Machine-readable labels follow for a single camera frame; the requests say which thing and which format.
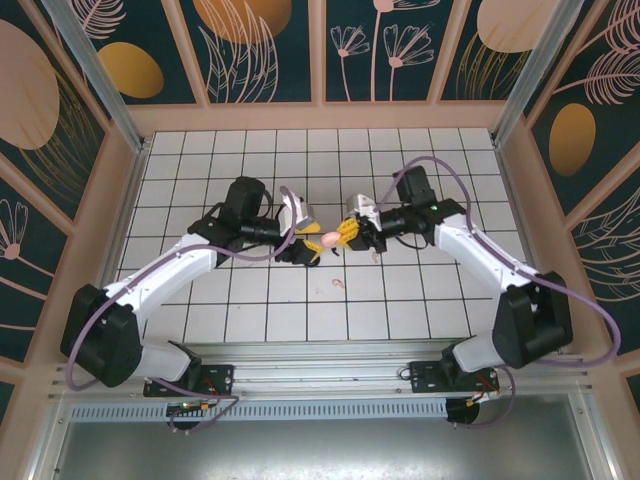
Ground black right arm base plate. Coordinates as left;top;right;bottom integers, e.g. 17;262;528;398
408;359;501;394

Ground grey metal sheet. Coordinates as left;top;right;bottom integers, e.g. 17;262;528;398
27;394;614;480

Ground aluminium corner post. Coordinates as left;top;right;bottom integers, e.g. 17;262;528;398
492;0;584;146
40;0;151;154

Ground long aluminium mounting rail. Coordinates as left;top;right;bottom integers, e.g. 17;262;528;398
47;342;594;401

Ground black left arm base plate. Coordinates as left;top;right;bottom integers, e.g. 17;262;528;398
143;363;236;399

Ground thin black right gripper cable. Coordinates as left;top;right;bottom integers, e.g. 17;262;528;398
394;234;434;251

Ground slotted grey cable duct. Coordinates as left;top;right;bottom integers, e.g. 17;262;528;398
69;398;451;422

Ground red orange power wires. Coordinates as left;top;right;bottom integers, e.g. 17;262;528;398
197;377;224;412
467;372;501;407

